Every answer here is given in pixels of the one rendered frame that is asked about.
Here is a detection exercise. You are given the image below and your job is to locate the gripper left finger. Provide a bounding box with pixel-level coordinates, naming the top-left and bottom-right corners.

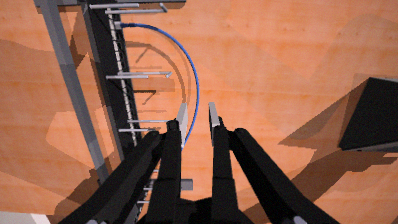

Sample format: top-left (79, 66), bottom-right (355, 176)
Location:
top-left (57, 103), bottom-right (188, 224)

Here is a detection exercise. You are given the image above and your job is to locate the black metal rack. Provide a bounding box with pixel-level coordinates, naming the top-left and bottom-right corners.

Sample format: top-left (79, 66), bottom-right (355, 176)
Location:
top-left (33, 0), bottom-right (186, 187)

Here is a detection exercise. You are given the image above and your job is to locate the blue cable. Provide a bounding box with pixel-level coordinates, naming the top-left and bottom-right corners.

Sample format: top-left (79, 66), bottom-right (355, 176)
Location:
top-left (129, 23), bottom-right (200, 146)

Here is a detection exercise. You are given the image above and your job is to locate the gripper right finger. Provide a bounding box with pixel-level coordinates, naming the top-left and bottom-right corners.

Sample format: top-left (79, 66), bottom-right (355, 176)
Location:
top-left (209, 102), bottom-right (341, 224)

